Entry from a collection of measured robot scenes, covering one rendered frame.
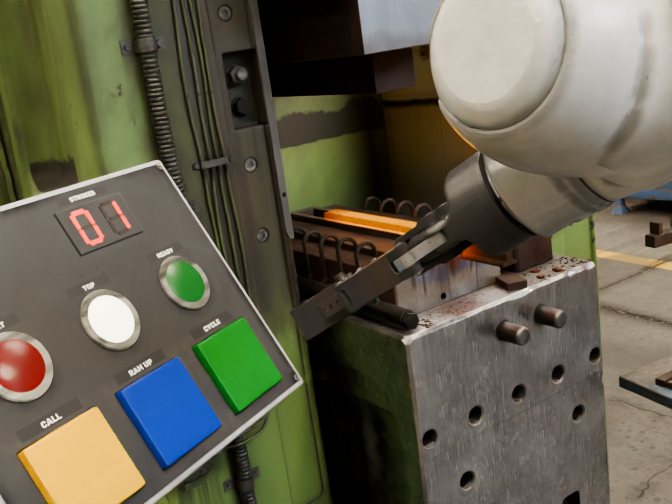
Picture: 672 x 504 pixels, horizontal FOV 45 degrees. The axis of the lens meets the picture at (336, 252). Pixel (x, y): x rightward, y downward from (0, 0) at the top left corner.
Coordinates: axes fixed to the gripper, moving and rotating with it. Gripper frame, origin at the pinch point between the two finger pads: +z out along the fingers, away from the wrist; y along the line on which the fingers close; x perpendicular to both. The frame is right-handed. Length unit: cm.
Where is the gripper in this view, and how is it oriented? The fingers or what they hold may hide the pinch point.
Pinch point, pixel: (328, 306)
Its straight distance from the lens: 71.3
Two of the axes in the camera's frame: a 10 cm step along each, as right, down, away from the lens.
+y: 4.9, -2.9, 8.2
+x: -5.5, -8.4, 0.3
